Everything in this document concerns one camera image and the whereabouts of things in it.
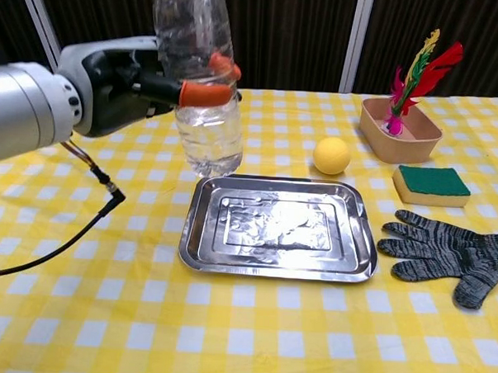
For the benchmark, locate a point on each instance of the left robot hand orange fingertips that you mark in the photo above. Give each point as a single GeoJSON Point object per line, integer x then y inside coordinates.
{"type": "Point", "coordinates": [109, 81]}

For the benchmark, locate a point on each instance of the clear plastic bottle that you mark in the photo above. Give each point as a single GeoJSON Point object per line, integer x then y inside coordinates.
{"type": "Point", "coordinates": [210, 131]}

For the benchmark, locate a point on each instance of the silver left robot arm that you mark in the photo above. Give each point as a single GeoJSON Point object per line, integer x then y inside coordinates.
{"type": "Point", "coordinates": [21, 106]}

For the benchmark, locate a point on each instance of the rectangular metal tray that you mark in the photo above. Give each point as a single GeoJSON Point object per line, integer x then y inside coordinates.
{"type": "Point", "coordinates": [272, 229]}

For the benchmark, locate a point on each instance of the yellow white checkered tablecloth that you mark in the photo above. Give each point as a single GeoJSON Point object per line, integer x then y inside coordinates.
{"type": "Point", "coordinates": [103, 312]}

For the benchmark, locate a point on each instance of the yellow ball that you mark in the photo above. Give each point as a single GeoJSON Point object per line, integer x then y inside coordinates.
{"type": "Point", "coordinates": [332, 156]}

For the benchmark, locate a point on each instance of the colourful feather shuttlecock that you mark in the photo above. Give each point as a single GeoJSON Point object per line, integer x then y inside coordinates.
{"type": "Point", "coordinates": [442, 65]}

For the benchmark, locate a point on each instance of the yellow sponge green scouring pad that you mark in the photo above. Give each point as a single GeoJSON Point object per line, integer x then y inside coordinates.
{"type": "Point", "coordinates": [433, 182]}

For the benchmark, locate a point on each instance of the grey knitted work glove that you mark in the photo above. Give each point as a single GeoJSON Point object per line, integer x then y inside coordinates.
{"type": "Point", "coordinates": [436, 248]}

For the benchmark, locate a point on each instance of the white metal frame post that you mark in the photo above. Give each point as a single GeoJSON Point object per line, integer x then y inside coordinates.
{"type": "Point", "coordinates": [356, 42]}
{"type": "Point", "coordinates": [41, 24]}

